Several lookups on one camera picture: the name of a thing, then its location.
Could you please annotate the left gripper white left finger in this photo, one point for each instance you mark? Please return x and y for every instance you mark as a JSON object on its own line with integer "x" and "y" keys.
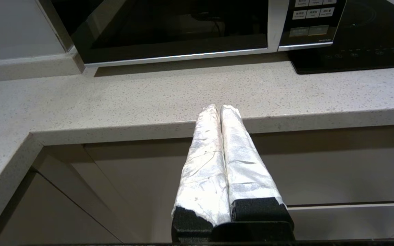
{"x": 204, "y": 177}

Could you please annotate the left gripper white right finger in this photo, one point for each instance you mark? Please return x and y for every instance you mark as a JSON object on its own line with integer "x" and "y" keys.
{"x": 248, "y": 171}

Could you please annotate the microwave door with glass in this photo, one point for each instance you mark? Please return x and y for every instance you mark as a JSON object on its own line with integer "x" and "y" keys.
{"x": 169, "y": 27}

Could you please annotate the silver microwave oven body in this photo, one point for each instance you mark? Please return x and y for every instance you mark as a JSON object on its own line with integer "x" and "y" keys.
{"x": 315, "y": 27}

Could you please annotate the beige base cabinet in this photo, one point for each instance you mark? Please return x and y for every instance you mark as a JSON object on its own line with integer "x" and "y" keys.
{"x": 115, "y": 184}

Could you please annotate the black induction cooktop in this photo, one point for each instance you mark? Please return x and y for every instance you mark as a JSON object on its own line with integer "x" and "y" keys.
{"x": 371, "y": 37}

